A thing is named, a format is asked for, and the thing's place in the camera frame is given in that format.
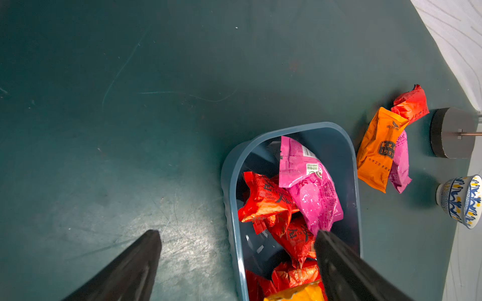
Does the small magenta tea bag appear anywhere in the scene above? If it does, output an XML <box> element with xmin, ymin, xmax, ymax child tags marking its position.
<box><xmin>389</xmin><ymin>130</ymin><xmax>412</xmax><ymax>194</ymax></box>

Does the blue plastic storage box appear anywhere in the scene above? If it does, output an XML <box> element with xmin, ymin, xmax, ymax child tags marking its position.
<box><xmin>220</xmin><ymin>122</ymin><xmax>364</xmax><ymax>300</ymax></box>

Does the blue yellow patterned bowl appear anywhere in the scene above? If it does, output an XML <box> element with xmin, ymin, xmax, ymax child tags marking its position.
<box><xmin>436</xmin><ymin>174</ymin><xmax>481</xmax><ymax>230</ymax></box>

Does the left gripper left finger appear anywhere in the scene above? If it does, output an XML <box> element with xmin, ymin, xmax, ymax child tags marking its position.
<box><xmin>65</xmin><ymin>230</ymin><xmax>162</xmax><ymax>300</ymax></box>

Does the green table mat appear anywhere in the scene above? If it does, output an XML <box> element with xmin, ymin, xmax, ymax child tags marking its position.
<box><xmin>1</xmin><ymin>1</ymin><xmax>473</xmax><ymax>300</ymax></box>

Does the metal scroll hook stand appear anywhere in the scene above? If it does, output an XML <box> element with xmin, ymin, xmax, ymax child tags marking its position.
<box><xmin>430</xmin><ymin>107</ymin><xmax>481</xmax><ymax>159</ymax></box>

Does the large magenta tea bag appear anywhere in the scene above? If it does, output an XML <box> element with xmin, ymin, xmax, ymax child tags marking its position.
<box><xmin>279</xmin><ymin>136</ymin><xmax>344</xmax><ymax>235</ymax></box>

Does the red tea bag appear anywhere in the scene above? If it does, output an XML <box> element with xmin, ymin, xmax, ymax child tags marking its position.
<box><xmin>246</xmin><ymin>270</ymin><xmax>277</xmax><ymax>301</ymax></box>
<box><xmin>268</xmin><ymin>214</ymin><xmax>316</xmax><ymax>268</ymax></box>
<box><xmin>238</xmin><ymin>171</ymin><xmax>299</xmax><ymax>236</ymax></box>
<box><xmin>271</xmin><ymin>261</ymin><xmax>320</xmax><ymax>291</ymax></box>
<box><xmin>390</xmin><ymin>85</ymin><xmax>429</xmax><ymax>124</ymax></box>

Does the yellow tea bag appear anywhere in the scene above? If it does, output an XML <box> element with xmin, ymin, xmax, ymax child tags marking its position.
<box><xmin>264</xmin><ymin>282</ymin><xmax>328</xmax><ymax>301</ymax></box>

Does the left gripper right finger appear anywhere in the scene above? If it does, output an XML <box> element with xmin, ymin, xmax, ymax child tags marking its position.
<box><xmin>315</xmin><ymin>231</ymin><xmax>411</xmax><ymax>301</ymax></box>

